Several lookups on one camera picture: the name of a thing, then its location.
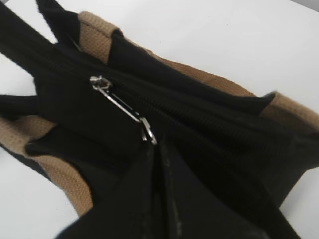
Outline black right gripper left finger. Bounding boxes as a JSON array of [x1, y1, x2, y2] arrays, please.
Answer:
[[58, 145, 162, 239]]

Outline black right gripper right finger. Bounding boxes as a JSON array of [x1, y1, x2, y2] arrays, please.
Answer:
[[159, 143, 299, 239]]

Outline black tote bag tan handles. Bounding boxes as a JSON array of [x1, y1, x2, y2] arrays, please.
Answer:
[[0, 0, 319, 239]]

